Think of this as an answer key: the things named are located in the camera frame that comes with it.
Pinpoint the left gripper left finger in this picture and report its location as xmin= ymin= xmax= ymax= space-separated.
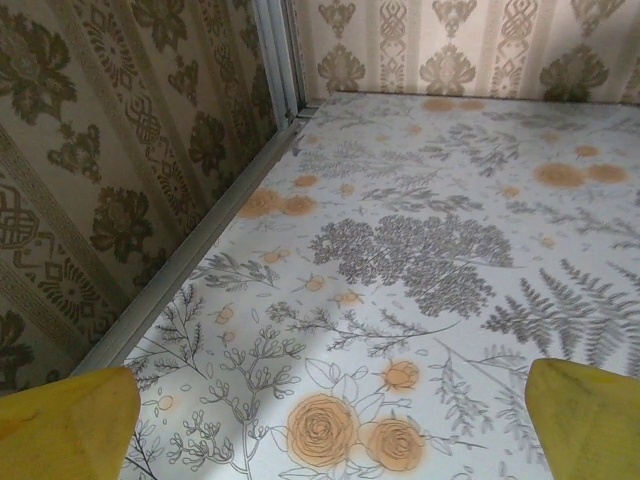
xmin=0 ymin=366 xmax=141 ymax=480

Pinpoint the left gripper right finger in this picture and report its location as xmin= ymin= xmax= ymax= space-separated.
xmin=528 ymin=357 xmax=640 ymax=480

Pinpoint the left aluminium corner post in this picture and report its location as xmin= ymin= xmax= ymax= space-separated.
xmin=252 ymin=0 xmax=310 ymax=121

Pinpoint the left aluminium side rail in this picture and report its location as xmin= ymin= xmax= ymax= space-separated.
xmin=67 ymin=107 xmax=317 ymax=379

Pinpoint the floral table cover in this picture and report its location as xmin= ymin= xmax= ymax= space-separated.
xmin=117 ymin=91 xmax=640 ymax=480

